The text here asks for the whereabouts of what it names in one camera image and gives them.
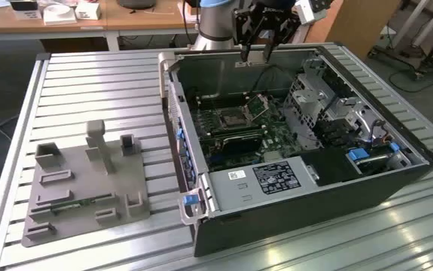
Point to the black PC case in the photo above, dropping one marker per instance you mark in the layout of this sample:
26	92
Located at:
314	214

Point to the silver chipset heatsink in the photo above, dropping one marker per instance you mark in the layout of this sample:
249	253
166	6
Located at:
274	154

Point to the blue case latch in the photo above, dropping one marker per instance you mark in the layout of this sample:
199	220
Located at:
190	200

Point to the white round holder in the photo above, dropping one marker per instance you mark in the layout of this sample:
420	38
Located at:
61	17

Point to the black graphics card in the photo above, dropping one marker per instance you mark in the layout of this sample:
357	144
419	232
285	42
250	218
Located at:
241	145

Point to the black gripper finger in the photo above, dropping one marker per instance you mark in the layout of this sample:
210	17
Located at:
253	34
282	31

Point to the green RAM stick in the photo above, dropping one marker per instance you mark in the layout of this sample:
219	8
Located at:
85	201

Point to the dark round object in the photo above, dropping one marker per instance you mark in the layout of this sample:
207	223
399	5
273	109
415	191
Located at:
138	3

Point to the metal equipment stand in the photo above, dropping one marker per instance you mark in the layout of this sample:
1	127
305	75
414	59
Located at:
416	41

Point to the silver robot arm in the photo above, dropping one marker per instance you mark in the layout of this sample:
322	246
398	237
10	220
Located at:
217	25

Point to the grey power supply unit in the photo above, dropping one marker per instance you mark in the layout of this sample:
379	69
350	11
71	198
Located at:
239	192

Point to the blue disk carrier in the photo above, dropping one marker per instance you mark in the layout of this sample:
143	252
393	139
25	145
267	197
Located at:
358	158

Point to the white printed box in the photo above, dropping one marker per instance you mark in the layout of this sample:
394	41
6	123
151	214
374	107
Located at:
89	12

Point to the black and white box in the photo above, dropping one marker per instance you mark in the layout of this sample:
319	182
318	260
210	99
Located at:
26	14

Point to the metal drive cage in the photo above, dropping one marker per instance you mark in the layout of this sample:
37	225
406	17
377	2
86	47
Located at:
307	113

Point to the grey parts rack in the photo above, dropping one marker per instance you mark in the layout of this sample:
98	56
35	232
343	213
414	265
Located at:
89	175

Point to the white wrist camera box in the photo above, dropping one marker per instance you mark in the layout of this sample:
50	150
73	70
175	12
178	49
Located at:
309	12

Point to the small blue clip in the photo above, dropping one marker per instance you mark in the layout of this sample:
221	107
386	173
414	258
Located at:
394	147

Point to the wooden panel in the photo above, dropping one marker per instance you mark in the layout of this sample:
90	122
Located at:
355	25

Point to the silver CPU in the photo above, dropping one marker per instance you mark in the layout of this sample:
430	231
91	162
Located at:
258	60

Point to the wooden desk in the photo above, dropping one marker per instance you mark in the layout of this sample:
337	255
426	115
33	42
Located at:
126	19

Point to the green motherboard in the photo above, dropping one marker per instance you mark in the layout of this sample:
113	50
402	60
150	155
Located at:
277	135

